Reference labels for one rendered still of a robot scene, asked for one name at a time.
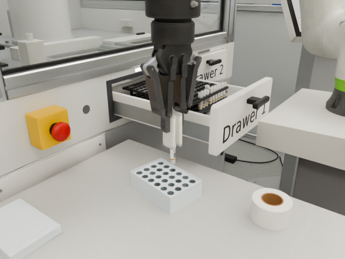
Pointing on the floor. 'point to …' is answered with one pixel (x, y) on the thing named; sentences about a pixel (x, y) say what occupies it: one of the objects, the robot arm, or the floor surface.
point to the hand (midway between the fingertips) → (172, 129)
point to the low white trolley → (303, 215)
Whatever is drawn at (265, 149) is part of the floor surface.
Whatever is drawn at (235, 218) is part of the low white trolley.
